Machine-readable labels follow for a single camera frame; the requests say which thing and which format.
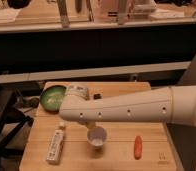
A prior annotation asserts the green ceramic bowl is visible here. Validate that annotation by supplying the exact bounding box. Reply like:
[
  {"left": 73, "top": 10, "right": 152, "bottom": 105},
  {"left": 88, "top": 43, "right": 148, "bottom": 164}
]
[{"left": 40, "top": 85, "right": 66, "bottom": 112}]

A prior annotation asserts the grey metal post right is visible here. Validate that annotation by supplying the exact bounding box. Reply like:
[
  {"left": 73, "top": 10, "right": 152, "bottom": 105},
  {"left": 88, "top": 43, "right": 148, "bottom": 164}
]
[{"left": 117, "top": 0, "right": 127, "bottom": 25}]

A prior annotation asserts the white paper cup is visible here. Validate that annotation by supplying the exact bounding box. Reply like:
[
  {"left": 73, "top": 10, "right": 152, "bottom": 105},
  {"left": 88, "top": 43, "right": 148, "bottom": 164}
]
[{"left": 87, "top": 126, "right": 107, "bottom": 148}]

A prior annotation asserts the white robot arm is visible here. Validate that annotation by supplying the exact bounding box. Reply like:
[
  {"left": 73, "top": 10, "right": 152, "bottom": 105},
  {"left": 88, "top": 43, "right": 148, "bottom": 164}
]
[{"left": 59, "top": 83, "right": 196, "bottom": 127}]

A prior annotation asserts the black rectangular block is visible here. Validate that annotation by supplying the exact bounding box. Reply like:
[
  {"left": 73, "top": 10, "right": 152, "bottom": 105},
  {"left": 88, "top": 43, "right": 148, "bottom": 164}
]
[{"left": 93, "top": 94, "right": 102, "bottom": 100}]

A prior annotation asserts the white plastic bottle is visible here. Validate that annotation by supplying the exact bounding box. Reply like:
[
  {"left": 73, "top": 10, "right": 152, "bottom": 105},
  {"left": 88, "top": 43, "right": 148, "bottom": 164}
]
[{"left": 46, "top": 122, "right": 66, "bottom": 164}]

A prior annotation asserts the black chair frame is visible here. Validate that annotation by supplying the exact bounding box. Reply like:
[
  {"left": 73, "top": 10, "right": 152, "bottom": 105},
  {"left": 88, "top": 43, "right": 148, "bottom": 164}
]
[{"left": 0, "top": 85, "right": 34, "bottom": 171}]

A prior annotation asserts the grey metal post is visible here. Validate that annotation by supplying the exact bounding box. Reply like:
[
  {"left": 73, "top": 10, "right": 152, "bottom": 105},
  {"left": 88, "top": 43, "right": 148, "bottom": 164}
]
[
  {"left": 57, "top": 0, "right": 69, "bottom": 28},
  {"left": 117, "top": 0, "right": 127, "bottom": 25}
]

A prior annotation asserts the orange carrot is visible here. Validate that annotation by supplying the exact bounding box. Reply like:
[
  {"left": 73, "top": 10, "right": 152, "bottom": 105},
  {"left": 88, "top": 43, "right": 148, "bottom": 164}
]
[{"left": 134, "top": 136, "right": 142, "bottom": 160}]

